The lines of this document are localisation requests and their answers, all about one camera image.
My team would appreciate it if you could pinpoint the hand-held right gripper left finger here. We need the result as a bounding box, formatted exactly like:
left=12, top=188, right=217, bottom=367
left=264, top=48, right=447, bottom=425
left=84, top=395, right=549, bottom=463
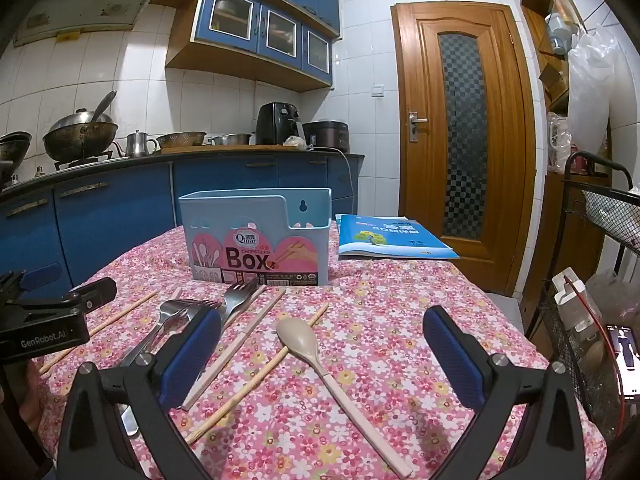
left=55, top=306, right=223, bottom=480

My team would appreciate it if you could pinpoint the metal ladle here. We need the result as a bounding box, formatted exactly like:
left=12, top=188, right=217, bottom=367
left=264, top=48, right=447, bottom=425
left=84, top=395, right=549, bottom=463
left=87, top=90, right=117, bottom=126

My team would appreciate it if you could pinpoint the smartphone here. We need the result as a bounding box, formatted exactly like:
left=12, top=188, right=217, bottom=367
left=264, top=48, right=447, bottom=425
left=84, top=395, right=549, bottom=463
left=605, top=324, right=640, bottom=401

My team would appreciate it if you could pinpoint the steel wok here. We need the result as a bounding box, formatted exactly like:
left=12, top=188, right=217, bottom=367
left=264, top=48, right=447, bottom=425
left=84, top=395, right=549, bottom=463
left=42, top=110, right=120, bottom=162

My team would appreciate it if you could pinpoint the clear plastic bag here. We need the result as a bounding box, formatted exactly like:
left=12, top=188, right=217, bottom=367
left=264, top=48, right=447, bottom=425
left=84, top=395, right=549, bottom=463
left=547, top=112, right=573, bottom=173

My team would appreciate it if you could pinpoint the dark rice cooker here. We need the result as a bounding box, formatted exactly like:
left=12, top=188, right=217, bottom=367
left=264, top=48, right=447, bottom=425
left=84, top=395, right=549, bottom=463
left=301, top=120, right=349, bottom=152

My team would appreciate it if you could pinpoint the blue book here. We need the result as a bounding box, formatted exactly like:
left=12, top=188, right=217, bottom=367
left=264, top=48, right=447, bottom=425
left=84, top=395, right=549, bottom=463
left=336, top=214, right=460, bottom=261

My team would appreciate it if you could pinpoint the blue kitchen base cabinet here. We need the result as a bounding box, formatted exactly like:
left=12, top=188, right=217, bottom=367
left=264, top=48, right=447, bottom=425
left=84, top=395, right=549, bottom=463
left=0, top=149, right=365, bottom=306

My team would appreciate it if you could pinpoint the steel kettle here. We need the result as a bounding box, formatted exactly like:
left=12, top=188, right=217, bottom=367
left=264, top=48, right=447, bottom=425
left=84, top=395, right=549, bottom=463
left=112, top=130, right=160, bottom=157

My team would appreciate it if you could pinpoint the black air fryer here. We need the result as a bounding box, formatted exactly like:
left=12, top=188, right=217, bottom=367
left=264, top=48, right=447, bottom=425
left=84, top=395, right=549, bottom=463
left=256, top=102, right=304, bottom=147

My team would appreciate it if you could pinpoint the range hood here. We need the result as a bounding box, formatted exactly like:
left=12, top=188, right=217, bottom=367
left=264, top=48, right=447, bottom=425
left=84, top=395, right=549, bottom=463
left=12, top=0, right=181, bottom=48

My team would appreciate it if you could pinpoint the gas stove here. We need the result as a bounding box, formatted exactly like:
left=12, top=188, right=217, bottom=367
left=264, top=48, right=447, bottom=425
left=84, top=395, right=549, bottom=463
left=54, top=152, right=131, bottom=171

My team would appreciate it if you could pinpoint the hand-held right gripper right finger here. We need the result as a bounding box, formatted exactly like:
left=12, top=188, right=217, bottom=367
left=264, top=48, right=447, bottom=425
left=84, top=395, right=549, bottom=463
left=422, top=305, right=586, bottom=480

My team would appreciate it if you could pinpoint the red cable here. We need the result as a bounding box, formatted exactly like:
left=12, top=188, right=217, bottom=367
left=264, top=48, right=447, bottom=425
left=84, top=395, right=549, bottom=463
left=562, top=275, right=632, bottom=436

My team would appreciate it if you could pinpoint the light blue utensil holder box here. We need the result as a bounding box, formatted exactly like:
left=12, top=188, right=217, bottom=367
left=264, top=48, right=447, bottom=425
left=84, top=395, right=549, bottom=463
left=178, top=188, right=332, bottom=287

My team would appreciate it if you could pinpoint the black wire cart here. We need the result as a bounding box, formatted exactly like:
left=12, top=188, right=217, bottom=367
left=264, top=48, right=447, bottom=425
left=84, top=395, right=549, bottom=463
left=539, top=150, right=640, bottom=441

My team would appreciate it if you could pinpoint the dark pan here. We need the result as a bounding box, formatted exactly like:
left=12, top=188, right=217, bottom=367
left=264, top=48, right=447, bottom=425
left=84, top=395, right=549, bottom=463
left=0, top=131, right=33, bottom=181

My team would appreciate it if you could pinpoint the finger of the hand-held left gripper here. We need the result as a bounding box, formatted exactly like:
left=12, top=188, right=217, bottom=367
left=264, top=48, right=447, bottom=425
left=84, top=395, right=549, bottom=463
left=50, top=276, right=118, bottom=317
left=22, top=264, right=63, bottom=293

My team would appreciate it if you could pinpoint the steel colander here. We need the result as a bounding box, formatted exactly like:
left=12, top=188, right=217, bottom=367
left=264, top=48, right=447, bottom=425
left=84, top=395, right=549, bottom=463
left=156, top=131, right=207, bottom=149

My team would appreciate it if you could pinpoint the beige plastic spoon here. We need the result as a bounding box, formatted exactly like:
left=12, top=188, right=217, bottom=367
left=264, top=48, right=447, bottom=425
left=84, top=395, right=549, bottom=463
left=276, top=317, right=413, bottom=478

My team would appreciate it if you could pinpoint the white charger box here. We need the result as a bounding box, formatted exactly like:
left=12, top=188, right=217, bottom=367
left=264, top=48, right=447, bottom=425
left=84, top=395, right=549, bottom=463
left=552, top=269, right=603, bottom=333

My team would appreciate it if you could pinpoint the wooden chopstick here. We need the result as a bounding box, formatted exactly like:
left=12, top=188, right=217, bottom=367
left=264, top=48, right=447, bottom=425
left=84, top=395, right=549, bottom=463
left=185, top=302, right=330, bottom=445
left=39, top=291, right=158, bottom=375

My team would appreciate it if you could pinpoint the pink floral tablecloth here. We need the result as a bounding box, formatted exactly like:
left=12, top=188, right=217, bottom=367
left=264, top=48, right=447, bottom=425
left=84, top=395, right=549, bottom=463
left=30, top=222, right=608, bottom=480

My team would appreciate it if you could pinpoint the blue glass-door wall cabinet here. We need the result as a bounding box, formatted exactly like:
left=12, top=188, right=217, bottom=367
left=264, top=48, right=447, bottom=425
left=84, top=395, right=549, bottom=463
left=165, top=0, right=342, bottom=93

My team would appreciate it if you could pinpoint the white power cable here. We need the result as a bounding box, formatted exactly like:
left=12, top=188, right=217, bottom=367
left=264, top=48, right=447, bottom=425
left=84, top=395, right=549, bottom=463
left=330, top=147, right=359, bottom=213

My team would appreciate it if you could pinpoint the wooden shelf unit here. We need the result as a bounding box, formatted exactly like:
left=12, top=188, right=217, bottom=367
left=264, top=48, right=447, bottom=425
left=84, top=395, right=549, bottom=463
left=520, top=0, right=613, bottom=311

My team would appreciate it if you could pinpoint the wooden door with glass pane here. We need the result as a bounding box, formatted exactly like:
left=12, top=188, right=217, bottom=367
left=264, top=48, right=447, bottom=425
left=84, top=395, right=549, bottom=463
left=390, top=1, right=538, bottom=297

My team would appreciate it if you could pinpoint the large white plastic bag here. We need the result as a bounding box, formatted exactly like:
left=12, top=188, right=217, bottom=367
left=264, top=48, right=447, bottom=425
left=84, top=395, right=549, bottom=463
left=567, top=25, right=623, bottom=156

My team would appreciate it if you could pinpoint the steel pot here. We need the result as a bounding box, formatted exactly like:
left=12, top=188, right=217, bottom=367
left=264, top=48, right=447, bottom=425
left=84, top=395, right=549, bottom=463
left=206, top=133, right=252, bottom=147

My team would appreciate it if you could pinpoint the metal door handle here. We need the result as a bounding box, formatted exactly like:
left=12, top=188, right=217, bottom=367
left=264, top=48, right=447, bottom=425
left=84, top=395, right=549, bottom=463
left=407, top=111, right=430, bottom=143

